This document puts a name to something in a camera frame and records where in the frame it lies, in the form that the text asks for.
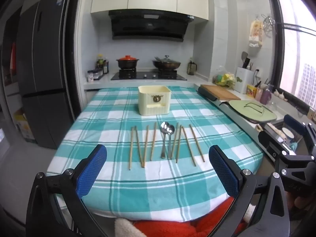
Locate person's right hand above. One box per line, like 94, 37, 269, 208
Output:
293, 192, 313, 212

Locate dark grey refrigerator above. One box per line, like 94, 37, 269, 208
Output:
16, 0, 76, 150

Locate steel spoon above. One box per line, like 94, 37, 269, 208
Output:
160, 121, 169, 159
166, 125, 175, 160

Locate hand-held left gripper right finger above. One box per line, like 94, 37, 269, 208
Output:
205, 144, 290, 237

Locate glass wok lid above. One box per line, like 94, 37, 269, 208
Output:
155, 55, 177, 65

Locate white knife holder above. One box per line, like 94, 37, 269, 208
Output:
234, 67, 255, 94

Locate black gas stove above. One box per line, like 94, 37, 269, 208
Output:
111, 70, 187, 81

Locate yellow cardboard box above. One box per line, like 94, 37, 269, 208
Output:
13, 109, 34, 142

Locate hanging printed bag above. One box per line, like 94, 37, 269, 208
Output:
248, 20, 263, 48

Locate hanging wire steamer rack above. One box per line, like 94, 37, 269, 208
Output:
262, 15, 276, 39

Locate black clay pot orange lid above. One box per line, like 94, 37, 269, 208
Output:
116, 55, 140, 70

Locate pale green pan lid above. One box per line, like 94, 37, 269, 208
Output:
228, 99, 277, 123

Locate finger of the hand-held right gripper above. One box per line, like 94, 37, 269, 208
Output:
258, 130, 312, 165
283, 114, 316, 151

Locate yellow printed container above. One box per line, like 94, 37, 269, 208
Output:
246, 84, 258, 97

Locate purple bottle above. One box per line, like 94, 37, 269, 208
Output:
260, 85, 272, 105

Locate wooden cutting board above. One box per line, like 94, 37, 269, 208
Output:
199, 84, 241, 101

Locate teal checked tablecloth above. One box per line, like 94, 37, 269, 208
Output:
46, 85, 264, 221

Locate garlic bulbs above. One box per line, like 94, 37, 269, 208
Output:
274, 89, 288, 100

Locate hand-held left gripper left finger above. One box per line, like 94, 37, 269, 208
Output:
26, 144, 108, 237

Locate black plastic tray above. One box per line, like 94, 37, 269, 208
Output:
197, 86, 219, 102

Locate dark glass pitcher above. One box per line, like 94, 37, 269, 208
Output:
187, 60, 197, 76

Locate person's red fleece garment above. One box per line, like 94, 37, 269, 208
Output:
115, 196, 248, 237

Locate window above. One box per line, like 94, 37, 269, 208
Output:
274, 0, 316, 111

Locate black range hood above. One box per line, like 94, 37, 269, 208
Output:
108, 9, 195, 42

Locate dark wok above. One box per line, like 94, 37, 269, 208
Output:
152, 60, 182, 71

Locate cream ribbed utensil holder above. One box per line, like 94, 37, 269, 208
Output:
138, 85, 172, 116

